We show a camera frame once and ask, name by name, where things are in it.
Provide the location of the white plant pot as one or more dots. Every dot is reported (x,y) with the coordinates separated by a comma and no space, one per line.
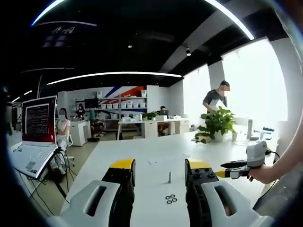
(218,136)

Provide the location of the white cabinet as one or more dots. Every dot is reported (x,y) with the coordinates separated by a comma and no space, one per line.
(79,132)

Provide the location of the black monitor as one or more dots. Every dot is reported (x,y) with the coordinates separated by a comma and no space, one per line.
(91,103)

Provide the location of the metal storage shelf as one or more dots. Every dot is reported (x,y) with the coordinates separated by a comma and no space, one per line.
(125,111)

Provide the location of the person's right hand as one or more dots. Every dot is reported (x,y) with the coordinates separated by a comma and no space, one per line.
(260,175)

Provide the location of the black laptop stand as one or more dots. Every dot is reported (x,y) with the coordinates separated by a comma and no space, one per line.
(60,165)

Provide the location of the white laptop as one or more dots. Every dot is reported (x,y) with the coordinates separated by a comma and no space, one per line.
(38,118)

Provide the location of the long ceiling light strip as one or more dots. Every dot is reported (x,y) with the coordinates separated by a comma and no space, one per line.
(113,74)

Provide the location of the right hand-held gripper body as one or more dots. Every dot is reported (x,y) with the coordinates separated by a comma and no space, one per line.
(256,152)

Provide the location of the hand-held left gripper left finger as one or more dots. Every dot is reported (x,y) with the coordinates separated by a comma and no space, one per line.
(94,198)

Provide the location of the white tall bottle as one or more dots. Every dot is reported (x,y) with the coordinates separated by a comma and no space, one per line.
(249,128)

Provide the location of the curved ceiling light strip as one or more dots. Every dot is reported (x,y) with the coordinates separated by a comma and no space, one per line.
(236,19)

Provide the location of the thin threaded stud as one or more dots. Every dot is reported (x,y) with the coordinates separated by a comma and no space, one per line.
(169,177)

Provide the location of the row of white storage bins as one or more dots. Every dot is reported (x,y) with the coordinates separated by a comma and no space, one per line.
(125,105)

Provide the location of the white office chair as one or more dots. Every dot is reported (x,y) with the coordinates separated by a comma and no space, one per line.
(69,140)

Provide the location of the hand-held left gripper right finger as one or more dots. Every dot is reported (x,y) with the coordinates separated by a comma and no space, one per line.
(213,201)

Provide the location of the ceiling spot lamp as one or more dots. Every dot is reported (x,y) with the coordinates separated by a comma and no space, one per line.
(188,52)

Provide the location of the green potted plant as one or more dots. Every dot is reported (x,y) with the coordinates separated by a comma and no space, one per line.
(217,120)

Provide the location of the white office desk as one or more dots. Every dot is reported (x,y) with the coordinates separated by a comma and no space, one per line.
(151,127)

